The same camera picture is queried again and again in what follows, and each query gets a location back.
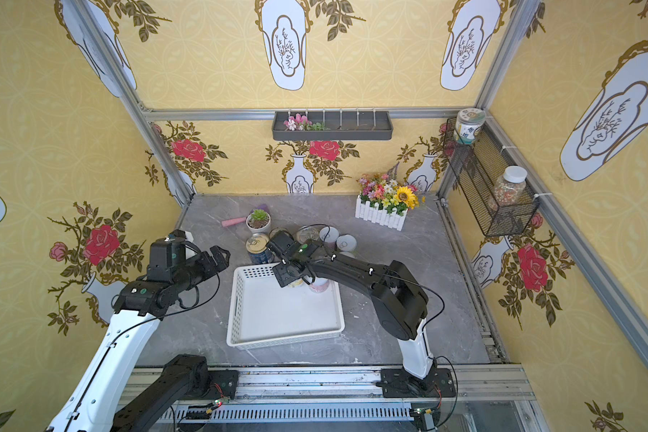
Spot blue tin can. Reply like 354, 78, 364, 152
295, 226, 320, 244
246, 233, 274, 265

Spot pink small can front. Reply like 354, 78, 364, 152
309, 277, 331, 293

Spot pink small can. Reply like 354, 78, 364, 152
320, 226, 339, 250
309, 277, 331, 293

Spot yellow small can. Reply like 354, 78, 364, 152
288, 279, 304, 288

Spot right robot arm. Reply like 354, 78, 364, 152
267, 232, 434, 379

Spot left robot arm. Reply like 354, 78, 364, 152
48, 230, 230, 431

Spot white plastic basket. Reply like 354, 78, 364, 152
226, 264, 346, 350

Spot dark tomato tin can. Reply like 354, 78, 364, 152
269, 227, 293, 239

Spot pink small can back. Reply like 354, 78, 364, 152
320, 226, 339, 250

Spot white small can middle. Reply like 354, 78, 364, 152
337, 234, 357, 252

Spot potted succulent white pot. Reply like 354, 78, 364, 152
246, 209, 271, 234

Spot pink purple toy shovel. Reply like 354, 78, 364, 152
221, 203, 268, 228

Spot flower box white fence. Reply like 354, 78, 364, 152
355, 174, 420, 231

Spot small pink shelf flowers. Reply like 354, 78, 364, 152
284, 113, 326, 131

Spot jar with patterned label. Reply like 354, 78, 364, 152
455, 108, 486, 145

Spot clear jar white lid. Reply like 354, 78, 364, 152
489, 166, 527, 211

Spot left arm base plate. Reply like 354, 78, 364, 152
194, 369, 239, 400

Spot grey wall shelf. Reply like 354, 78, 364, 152
272, 108, 394, 141

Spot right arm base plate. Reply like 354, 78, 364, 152
375, 366, 456, 398

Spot black wire wall basket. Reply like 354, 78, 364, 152
449, 125, 539, 238

